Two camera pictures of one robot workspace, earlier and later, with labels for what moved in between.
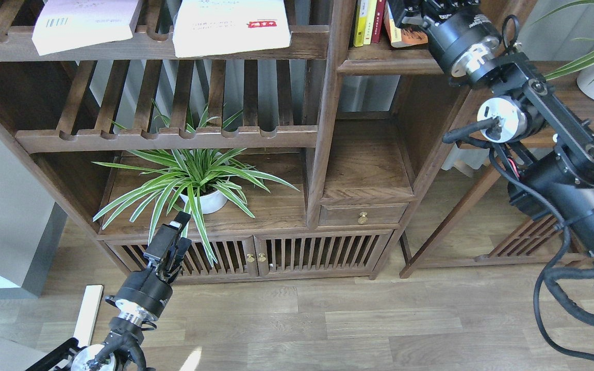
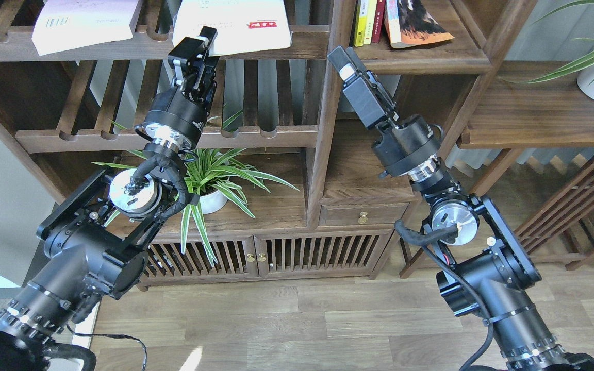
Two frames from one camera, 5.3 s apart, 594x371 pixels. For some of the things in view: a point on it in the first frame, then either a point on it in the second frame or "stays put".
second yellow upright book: [370, 19] stays put
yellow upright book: [360, 23] stays put
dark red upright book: [378, 21] stays put
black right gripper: [423, 13] to [370, 100]
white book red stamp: [202, 28] stays put
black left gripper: [166, 249] to [194, 71]
